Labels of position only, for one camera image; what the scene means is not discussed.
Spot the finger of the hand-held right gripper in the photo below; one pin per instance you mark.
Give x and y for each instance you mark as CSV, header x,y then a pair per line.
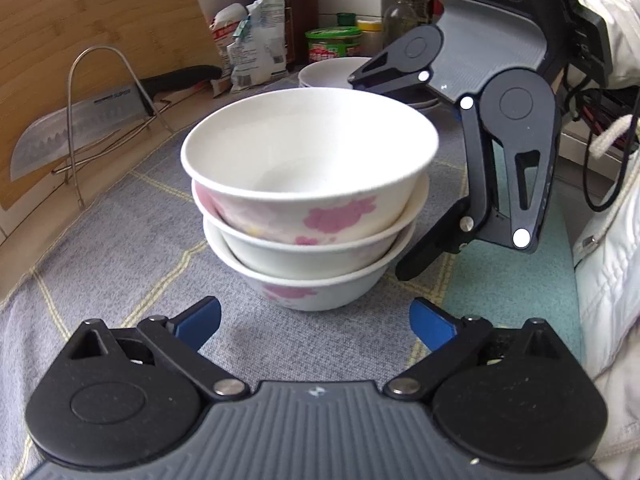
x,y
385,72
475,195

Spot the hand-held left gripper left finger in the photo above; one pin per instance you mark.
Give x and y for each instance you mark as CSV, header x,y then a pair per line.
x,y
200,317

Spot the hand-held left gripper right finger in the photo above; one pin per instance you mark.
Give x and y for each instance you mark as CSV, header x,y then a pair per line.
x,y
432,325

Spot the white floral bowl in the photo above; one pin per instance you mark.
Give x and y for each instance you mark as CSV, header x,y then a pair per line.
x,y
280,256
300,160
310,295

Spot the yellow-lidded jar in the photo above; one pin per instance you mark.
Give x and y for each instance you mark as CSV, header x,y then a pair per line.
x,y
370,35

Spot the red-capped glass bottle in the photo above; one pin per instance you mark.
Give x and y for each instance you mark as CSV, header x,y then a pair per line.
x,y
401,17

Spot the green-lidded jar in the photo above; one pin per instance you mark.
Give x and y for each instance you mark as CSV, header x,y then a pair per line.
x,y
334,44

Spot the grey checked cloth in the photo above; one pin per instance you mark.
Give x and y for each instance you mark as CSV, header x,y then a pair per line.
x,y
125,240

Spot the white plastic bag with clip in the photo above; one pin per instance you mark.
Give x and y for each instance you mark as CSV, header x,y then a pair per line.
x,y
257,47

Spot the white jacket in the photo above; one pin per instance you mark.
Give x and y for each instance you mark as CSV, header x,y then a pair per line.
x,y
610,270

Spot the red and white bag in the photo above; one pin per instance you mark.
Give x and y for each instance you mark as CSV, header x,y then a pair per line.
x,y
224,27

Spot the bamboo cutting board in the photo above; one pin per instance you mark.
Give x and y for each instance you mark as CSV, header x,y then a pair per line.
x,y
75,10

